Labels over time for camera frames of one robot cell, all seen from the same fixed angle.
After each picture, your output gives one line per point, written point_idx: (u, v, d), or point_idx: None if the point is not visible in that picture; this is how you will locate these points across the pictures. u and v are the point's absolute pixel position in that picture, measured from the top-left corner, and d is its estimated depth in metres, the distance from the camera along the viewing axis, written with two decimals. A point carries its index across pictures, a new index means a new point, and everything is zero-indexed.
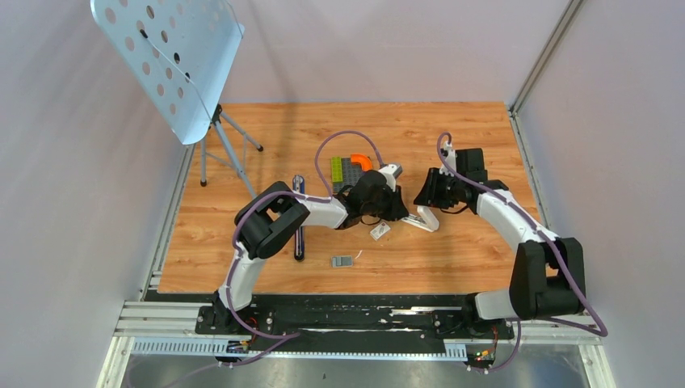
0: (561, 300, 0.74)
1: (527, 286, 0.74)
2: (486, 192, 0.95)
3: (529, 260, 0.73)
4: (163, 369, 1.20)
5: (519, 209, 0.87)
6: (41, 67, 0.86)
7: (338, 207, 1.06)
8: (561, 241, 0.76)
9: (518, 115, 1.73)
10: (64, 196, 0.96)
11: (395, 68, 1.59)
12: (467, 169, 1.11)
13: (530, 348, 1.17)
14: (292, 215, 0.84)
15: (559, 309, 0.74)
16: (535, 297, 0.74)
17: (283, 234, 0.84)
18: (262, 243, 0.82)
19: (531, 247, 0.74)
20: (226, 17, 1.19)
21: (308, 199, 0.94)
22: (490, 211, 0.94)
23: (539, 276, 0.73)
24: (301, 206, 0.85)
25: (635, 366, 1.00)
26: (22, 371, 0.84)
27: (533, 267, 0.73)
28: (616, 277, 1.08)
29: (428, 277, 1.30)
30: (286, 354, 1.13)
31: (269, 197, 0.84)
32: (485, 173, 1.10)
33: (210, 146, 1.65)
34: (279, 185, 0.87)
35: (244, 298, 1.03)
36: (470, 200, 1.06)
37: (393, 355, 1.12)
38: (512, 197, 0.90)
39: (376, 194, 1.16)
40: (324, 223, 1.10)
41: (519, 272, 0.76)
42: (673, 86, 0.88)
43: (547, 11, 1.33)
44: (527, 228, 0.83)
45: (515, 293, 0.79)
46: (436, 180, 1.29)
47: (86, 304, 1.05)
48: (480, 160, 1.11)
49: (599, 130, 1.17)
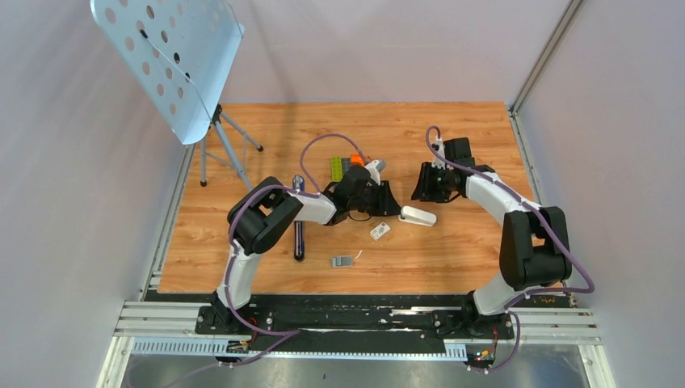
0: (547, 265, 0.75)
1: (514, 252, 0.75)
2: (474, 175, 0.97)
3: (514, 225, 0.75)
4: (163, 369, 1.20)
5: (502, 184, 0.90)
6: (42, 66, 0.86)
7: (327, 203, 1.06)
8: (544, 210, 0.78)
9: (518, 115, 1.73)
10: (64, 195, 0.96)
11: (395, 68, 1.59)
12: (455, 158, 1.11)
13: (530, 348, 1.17)
14: (286, 209, 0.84)
15: (545, 274, 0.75)
16: (523, 263, 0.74)
17: (278, 229, 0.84)
18: (258, 238, 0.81)
19: (518, 216, 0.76)
20: (226, 17, 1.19)
21: (300, 192, 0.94)
22: (480, 192, 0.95)
23: (525, 242, 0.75)
24: (296, 200, 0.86)
25: (635, 367, 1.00)
26: (22, 372, 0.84)
27: (519, 232, 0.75)
28: (616, 277, 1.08)
29: (428, 277, 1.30)
30: (286, 354, 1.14)
31: (261, 193, 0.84)
32: (472, 159, 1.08)
33: (210, 145, 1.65)
34: (271, 180, 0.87)
35: (243, 296, 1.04)
36: (460, 185, 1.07)
37: (393, 355, 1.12)
38: (498, 177, 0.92)
39: (362, 187, 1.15)
40: (311, 219, 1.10)
41: (507, 241, 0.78)
42: (672, 86, 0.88)
43: (547, 11, 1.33)
44: (513, 201, 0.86)
45: (506, 267, 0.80)
46: (428, 174, 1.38)
47: (86, 304, 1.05)
48: (467, 149, 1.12)
49: (600, 130, 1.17)
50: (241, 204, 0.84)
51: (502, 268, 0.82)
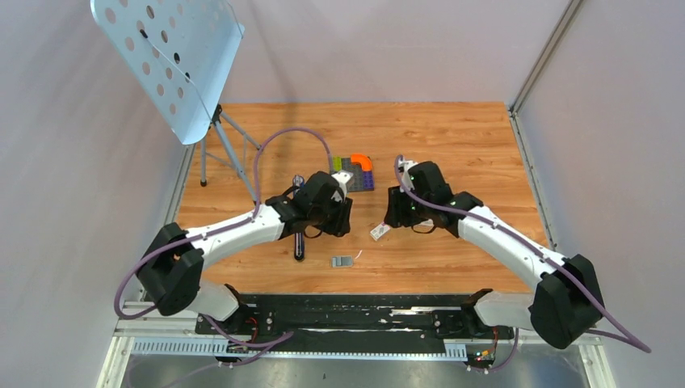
0: (585, 319, 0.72)
1: (560, 321, 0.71)
2: (466, 216, 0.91)
3: (554, 297, 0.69)
4: (164, 369, 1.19)
5: (511, 232, 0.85)
6: (41, 66, 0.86)
7: (267, 221, 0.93)
8: (570, 263, 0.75)
9: (518, 115, 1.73)
10: (65, 195, 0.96)
11: (395, 68, 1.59)
12: (431, 189, 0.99)
13: (530, 347, 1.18)
14: (182, 268, 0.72)
15: (587, 323, 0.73)
16: (567, 328, 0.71)
17: (182, 286, 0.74)
18: (161, 301, 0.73)
19: (552, 284, 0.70)
20: (226, 16, 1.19)
21: (212, 232, 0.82)
22: (479, 237, 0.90)
23: (566, 309, 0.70)
24: (197, 254, 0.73)
25: (636, 368, 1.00)
26: (23, 372, 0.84)
27: (561, 304, 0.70)
28: (615, 277, 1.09)
29: (428, 277, 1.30)
30: (287, 353, 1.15)
31: (160, 248, 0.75)
32: (447, 185, 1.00)
33: (210, 146, 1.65)
34: (170, 227, 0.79)
35: (223, 309, 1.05)
36: (447, 222, 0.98)
37: (393, 355, 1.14)
38: (500, 220, 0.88)
39: (327, 198, 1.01)
40: (258, 242, 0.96)
41: (544, 309, 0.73)
42: (672, 86, 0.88)
43: (547, 10, 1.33)
44: (534, 256, 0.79)
45: (543, 329, 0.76)
46: (399, 200, 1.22)
47: (86, 304, 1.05)
48: (439, 175, 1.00)
49: (600, 131, 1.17)
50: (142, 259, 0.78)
51: (535, 327, 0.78)
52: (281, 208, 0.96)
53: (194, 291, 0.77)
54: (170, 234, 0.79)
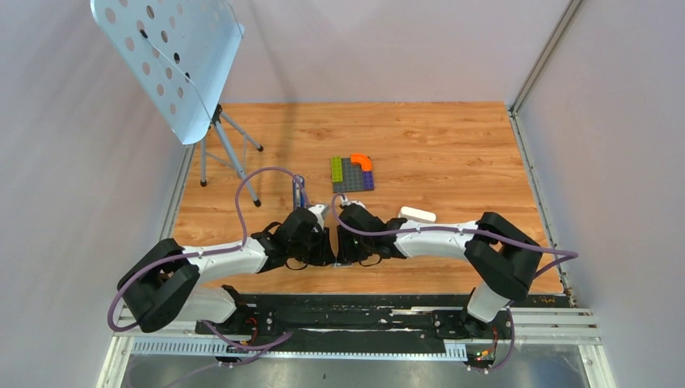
0: (527, 263, 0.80)
1: (502, 276, 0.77)
2: (396, 234, 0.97)
3: (481, 256, 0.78)
4: (163, 369, 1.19)
5: (429, 228, 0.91)
6: (41, 66, 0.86)
7: (254, 251, 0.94)
8: (485, 222, 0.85)
9: (518, 115, 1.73)
10: (64, 196, 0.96)
11: (396, 67, 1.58)
12: (365, 225, 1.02)
13: (530, 347, 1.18)
14: (177, 282, 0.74)
15: (532, 266, 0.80)
16: (514, 280, 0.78)
17: (170, 302, 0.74)
18: (146, 315, 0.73)
19: (475, 247, 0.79)
20: (226, 17, 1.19)
21: (204, 252, 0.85)
22: (414, 245, 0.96)
23: (501, 262, 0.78)
24: (193, 269, 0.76)
25: (636, 366, 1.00)
26: (23, 371, 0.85)
27: (493, 259, 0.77)
28: (615, 276, 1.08)
29: (428, 277, 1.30)
30: (286, 353, 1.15)
31: (155, 263, 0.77)
32: (376, 219, 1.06)
33: (210, 146, 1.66)
34: (167, 243, 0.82)
35: (219, 315, 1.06)
36: (391, 250, 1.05)
37: (393, 355, 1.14)
38: (420, 224, 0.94)
39: (308, 233, 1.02)
40: (240, 272, 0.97)
41: (486, 272, 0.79)
42: (670, 85, 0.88)
43: (547, 11, 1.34)
44: (453, 234, 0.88)
45: (501, 292, 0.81)
46: (345, 237, 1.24)
47: (86, 303, 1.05)
48: (366, 212, 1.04)
49: (600, 131, 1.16)
50: (132, 274, 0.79)
51: (496, 292, 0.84)
52: (265, 243, 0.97)
53: (180, 308, 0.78)
54: (166, 250, 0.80)
